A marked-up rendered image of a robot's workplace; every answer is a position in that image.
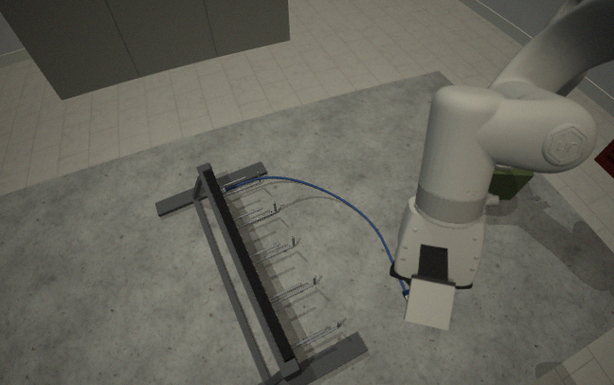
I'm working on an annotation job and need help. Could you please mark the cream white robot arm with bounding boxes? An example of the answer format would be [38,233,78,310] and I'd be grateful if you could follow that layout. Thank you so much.
[404,0,614,331]

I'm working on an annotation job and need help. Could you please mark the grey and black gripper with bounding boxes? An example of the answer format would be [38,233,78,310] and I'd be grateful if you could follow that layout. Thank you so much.
[389,196,486,289]

